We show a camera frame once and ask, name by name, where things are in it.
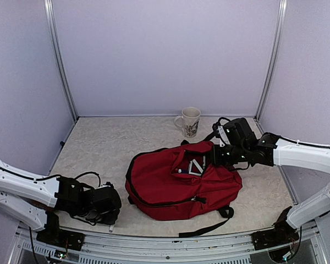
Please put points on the left aluminium frame post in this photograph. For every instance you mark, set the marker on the left aluminium frame post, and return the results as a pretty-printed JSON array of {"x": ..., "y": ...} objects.
[{"x": 49, "y": 10}]

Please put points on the dark blue cap marker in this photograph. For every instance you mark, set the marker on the dark blue cap marker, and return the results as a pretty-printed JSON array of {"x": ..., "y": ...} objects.
[{"x": 180, "y": 171}]

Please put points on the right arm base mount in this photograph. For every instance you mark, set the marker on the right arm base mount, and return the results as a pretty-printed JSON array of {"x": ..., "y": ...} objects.
[{"x": 273, "y": 237}]

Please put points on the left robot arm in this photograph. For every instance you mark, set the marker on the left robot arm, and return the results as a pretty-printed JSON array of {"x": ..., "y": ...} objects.
[{"x": 33, "y": 199}]

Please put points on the red cap marker short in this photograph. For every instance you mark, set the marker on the red cap marker short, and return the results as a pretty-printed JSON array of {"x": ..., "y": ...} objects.
[{"x": 197, "y": 165}]

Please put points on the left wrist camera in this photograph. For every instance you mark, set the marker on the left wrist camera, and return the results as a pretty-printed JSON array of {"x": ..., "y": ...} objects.
[{"x": 108, "y": 184}]

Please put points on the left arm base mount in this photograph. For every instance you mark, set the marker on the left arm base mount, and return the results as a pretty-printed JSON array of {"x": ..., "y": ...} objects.
[{"x": 63, "y": 239}]

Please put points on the front aluminium rail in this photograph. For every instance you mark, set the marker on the front aluminium rail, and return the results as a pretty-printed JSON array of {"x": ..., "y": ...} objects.
[{"x": 111, "y": 248}]

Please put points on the right aluminium frame post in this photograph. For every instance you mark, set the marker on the right aluminium frame post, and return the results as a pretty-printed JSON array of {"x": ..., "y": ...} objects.
[{"x": 278, "y": 32}]

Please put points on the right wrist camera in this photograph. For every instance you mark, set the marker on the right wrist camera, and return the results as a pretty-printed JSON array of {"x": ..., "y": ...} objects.
[{"x": 219, "y": 132}]

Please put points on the clear silver pen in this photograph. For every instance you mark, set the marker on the clear silver pen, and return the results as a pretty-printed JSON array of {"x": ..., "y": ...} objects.
[{"x": 204, "y": 162}]

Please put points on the red backpack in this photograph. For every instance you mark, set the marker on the red backpack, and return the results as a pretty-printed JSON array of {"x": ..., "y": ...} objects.
[{"x": 159, "y": 191}]

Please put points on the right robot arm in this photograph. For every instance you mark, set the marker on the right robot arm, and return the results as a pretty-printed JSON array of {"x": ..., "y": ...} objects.
[{"x": 238, "y": 144}]

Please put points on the blue cap white marker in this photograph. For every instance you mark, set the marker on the blue cap white marker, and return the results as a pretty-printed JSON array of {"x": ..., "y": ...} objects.
[{"x": 190, "y": 171}]

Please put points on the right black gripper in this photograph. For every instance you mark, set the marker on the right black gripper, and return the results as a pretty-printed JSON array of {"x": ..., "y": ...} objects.
[{"x": 218, "y": 160}]

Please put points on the aluminium frame post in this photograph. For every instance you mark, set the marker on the aluminium frame post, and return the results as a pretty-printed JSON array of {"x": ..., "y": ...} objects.
[
  {"x": 49, "y": 10},
  {"x": 278, "y": 32}
]

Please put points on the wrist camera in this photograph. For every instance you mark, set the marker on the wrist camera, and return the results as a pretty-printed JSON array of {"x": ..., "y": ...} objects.
[
  {"x": 108, "y": 184},
  {"x": 219, "y": 132}
]

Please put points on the white patterned ceramic mug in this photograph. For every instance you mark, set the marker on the white patterned ceramic mug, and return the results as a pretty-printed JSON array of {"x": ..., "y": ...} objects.
[{"x": 188, "y": 121}]

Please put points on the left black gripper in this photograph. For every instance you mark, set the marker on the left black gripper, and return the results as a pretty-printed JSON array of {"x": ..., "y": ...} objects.
[{"x": 110, "y": 220}]

